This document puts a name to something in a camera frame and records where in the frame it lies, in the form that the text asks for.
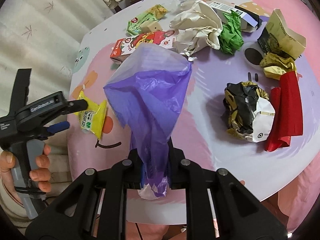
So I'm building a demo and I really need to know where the yellow snack wrapper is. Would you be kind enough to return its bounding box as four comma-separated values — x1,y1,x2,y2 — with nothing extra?
75,91,107,139

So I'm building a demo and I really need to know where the purple plastic bag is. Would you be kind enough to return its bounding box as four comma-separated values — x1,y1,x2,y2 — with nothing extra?
104,43,192,200

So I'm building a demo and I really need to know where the black gold paper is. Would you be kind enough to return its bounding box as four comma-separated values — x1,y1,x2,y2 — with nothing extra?
221,81,276,143

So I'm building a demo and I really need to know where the red paper sheet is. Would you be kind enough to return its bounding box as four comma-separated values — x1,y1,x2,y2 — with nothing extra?
265,72,303,152

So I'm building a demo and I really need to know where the green paper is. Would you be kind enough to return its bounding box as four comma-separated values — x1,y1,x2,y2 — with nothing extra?
219,12,244,55

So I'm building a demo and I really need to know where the cream paper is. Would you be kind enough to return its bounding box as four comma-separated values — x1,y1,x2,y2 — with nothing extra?
169,0,223,62

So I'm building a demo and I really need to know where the person's left hand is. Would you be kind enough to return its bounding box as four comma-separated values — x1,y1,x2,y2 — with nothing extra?
0,144,52,193

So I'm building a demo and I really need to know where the cream curtain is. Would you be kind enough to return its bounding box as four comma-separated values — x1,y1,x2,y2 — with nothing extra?
1,0,112,115

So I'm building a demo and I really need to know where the green snack packet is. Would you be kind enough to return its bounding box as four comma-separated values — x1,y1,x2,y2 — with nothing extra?
126,4,168,35

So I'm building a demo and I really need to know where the small beige box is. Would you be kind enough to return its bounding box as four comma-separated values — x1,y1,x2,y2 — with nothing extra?
139,21,163,33

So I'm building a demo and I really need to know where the red strawberry carton box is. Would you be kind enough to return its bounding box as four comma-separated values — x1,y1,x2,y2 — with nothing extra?
109,29,180,65

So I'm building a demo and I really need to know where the yellow crumpled wrapper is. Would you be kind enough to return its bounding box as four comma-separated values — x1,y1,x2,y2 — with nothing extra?
259,53,297,80

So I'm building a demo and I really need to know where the tan paper bag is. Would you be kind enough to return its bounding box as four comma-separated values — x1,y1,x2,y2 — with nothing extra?
257,9,306,60

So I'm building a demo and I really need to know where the white blue barcode box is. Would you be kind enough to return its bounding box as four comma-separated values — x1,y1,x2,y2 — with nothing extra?
207,1,262,33

